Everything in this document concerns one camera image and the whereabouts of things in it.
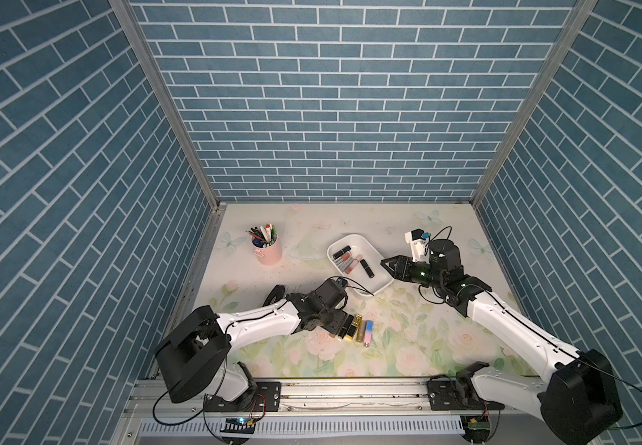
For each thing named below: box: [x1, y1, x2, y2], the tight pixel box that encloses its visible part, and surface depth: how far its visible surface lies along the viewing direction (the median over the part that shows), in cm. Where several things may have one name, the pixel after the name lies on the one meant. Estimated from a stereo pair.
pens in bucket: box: [244, 223, 278, 248], surface depth 98 cm
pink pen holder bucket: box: [250, 235, 283, 267], surface depth 96 cm
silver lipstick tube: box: [336, 256, 355, 271], surface depth 102 cm
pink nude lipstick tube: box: [345, 254, 364, 275], surface depth 102 cm
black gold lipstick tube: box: [345, 314, 358, 341], surface depth 86 cm
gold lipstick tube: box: [354, 313, 367, 344], surface depth 86 cm
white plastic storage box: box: [326, 233, 396, 300], surface depth 102 cm
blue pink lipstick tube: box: [363, 319, 374, 348], surface depth 86 cm
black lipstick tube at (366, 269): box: [359, 258, 375, 279], surface depth 101 cm
